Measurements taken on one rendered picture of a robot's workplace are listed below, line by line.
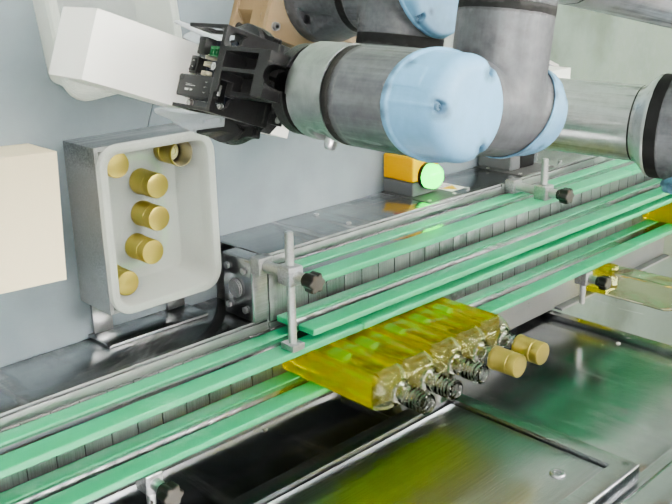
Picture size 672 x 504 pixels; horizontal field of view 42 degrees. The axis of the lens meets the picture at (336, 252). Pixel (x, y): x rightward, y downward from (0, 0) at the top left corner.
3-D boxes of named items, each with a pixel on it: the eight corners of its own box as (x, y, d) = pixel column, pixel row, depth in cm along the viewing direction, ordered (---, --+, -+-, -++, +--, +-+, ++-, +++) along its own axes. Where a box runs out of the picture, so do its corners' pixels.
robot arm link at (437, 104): (506, 169, 62) (428, 169, 56) (391, 149, 70) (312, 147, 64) (522, 55, 61) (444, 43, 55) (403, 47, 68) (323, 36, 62)
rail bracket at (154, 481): (106, 498, 114) (164, 544, 105) (101, 452, 112) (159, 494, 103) (133, 486, 117) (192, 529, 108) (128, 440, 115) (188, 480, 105)
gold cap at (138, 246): (123, 235, 120) (141, 242, 117) (146, 230, 122) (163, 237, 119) (125, 260, 121) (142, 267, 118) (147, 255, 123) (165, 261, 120)
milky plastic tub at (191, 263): (81, 303, 119) (115, 320, 113) (62, 139, 112) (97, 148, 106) (188, 271, 131) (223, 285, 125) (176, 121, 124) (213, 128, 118)
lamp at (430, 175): (417, 189, 153) (430, 192, 151) (417, 164, 151) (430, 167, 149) (434, 185, 156) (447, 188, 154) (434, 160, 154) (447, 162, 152)
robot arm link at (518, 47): (589, 22, 69) (508, 4, 61) (567, 165, 71) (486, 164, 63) (506, 20, 74) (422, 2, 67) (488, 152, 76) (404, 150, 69)
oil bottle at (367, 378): (281, 369, 131) (386, 419, 116) (279, 335, 129) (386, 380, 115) (309, 358, 135) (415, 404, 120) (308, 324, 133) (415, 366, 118)
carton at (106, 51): (62, 6, 78) (97, 7, 74) (263, 76, 95) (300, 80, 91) (48, 74, 78) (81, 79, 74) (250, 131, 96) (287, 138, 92)
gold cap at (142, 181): (127, 170, 118) (145, 175, 115) (150, 166, 121) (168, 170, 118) (129, 195, 119) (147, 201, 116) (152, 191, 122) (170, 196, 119)
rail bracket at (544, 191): (500, 193, 162) (563, 206, 152) (501, 154, 159) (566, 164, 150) (512, 189, 164) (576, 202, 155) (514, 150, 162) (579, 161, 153)
